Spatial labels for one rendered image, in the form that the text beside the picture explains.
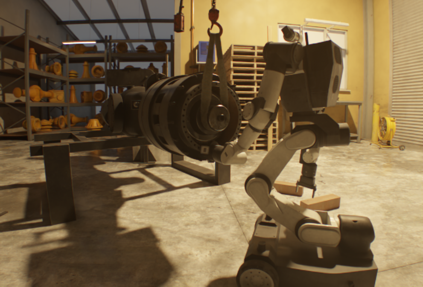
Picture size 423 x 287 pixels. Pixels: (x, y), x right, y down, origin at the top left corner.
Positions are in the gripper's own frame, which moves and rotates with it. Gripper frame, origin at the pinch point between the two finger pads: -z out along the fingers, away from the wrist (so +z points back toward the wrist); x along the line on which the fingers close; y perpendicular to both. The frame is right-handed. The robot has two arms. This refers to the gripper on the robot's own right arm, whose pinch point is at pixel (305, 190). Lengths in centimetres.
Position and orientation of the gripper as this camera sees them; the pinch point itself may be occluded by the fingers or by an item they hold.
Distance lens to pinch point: 156.1
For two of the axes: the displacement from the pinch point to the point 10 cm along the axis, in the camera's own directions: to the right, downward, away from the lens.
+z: 0.6, -9.8, -2.0
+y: -6.8, 1.0, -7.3
